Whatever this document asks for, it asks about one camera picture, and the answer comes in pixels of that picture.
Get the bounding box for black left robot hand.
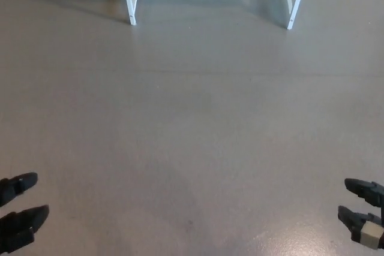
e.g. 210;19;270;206
0;171;50;254

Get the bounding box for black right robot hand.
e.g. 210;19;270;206
338;177;384;251

